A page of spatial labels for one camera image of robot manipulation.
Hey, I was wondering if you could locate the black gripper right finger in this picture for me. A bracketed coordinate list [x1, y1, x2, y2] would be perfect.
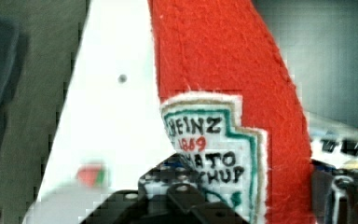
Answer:
[311, 161, 358, 224]

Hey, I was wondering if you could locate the pink strawberry toy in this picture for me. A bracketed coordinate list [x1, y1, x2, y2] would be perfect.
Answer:
[76, 164, 106, 188]

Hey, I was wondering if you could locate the red felt ketchup bottle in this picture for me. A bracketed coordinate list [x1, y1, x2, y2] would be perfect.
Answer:
[147, 0, 315, 224]

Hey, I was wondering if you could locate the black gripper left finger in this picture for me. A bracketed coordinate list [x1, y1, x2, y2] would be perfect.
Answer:
[80, 154, 249, 224]

